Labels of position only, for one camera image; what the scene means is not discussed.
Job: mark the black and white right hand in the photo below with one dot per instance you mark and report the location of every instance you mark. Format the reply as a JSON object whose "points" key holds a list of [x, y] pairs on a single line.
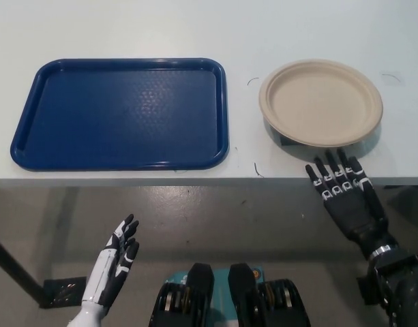
{"points": [[352, 211]]}

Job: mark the white and black left hand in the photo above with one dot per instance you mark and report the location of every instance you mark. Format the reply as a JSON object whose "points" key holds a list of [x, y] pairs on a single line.
{"points": [[106, 272]]}

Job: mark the beige paper plate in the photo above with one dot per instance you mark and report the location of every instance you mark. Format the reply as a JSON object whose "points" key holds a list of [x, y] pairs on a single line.
{"points": [[317, 102]]}

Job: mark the black floor plate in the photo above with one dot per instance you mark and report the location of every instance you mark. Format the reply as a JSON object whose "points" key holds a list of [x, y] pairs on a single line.
{"points": [[63, 293]]}

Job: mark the blue plastic tray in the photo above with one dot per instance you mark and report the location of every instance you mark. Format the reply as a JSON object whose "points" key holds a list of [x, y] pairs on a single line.
{"points": [[92, 112]]}

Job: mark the black table leg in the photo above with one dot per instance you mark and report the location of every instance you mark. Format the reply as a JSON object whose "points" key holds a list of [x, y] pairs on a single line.
{"points": [[17, 269]]}

